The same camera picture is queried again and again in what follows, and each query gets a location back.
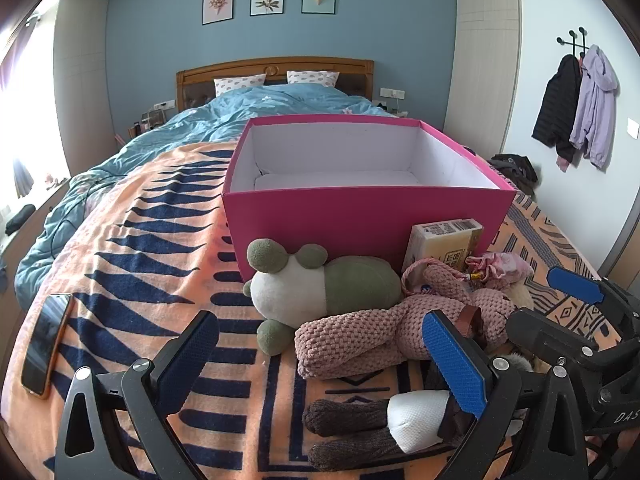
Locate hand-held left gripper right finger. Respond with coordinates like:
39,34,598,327
421,310,608,480

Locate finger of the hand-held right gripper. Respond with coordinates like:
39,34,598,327
547,266,640,341
505,307,601,368

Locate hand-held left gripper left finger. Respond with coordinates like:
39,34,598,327
52,310,221,480

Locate beige fluffy plush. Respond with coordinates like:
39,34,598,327
502,282,536,311

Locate pink brocade drawstring pouch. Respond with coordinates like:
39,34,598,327
465,252,535,286

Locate pink knitted bunny plush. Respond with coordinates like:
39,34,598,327
294,257,518,380

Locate brown knitted plush doll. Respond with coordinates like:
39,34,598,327
302,387,526,472

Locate yellow tissue packet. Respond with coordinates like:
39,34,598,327
401,218,485,276

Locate green frog plush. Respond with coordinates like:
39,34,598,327
243,238,403,356

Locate pink cardboard box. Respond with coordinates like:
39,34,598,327
221,114,517,283

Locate black bag on bed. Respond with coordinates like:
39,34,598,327
487,152,540,196

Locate smartphone with orange case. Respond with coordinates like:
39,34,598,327
21,292,75,400

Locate black puffer jacket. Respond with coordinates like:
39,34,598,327
531,54,583,160

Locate lilac hooded jacket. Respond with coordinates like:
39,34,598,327
569,44,620,170

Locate black cloth bundle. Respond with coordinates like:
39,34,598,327
5,205,36,236

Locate bedside bottles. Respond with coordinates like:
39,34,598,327
127,109,166,137

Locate beige wardrobe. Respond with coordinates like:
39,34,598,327
456,0,521,161

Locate blue duvet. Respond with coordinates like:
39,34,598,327
15,84,401,306

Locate white printed pillow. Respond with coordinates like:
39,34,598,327
286,71,341,88
214,74,267,97

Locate wooden headboard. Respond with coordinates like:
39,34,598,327
175,58,375,111

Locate framed pink flower picture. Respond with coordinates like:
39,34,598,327
202,0,235,26

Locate black wall coat rack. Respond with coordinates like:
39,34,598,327
556,26,591,56

